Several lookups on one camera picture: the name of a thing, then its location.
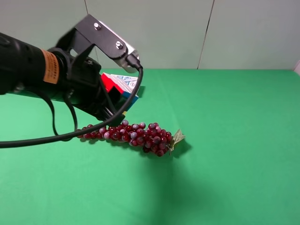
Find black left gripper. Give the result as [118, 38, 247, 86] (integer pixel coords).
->
[48, 46, 127, 127]

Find multicoloured puzzle cube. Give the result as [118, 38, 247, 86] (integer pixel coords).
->
[101, 73, 137, 110]

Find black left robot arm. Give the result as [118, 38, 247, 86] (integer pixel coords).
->
[0, 34, 121, 121]

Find white blue milk carton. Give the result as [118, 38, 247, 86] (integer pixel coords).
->
[110, 74, 138, 97]

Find red purple grape bunch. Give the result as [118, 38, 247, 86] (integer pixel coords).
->
[77, 120, 185, 157]

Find black left camera cable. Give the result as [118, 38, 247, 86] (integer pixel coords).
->
[0, 54, 144, 149]

